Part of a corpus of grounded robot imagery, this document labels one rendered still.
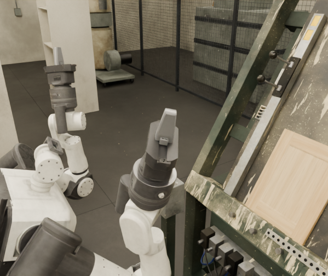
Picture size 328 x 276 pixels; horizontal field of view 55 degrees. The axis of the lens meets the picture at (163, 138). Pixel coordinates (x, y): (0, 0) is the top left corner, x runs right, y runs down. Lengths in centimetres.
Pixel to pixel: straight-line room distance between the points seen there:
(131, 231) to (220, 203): 100
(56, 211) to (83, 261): 16
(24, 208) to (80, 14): 422
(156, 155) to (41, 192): 45
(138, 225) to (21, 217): 29
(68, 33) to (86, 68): 57
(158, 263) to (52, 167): 35
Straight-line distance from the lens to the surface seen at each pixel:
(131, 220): 66
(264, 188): 155
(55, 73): 117
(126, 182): 67
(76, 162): 124
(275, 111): 160
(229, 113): 173
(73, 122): 115
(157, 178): 58
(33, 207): 84
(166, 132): 55
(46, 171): 85
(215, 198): 165
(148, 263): 78
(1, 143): 342
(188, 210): 189
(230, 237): 162
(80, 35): 490
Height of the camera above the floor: 184
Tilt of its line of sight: 26 degrees down
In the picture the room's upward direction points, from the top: straight up
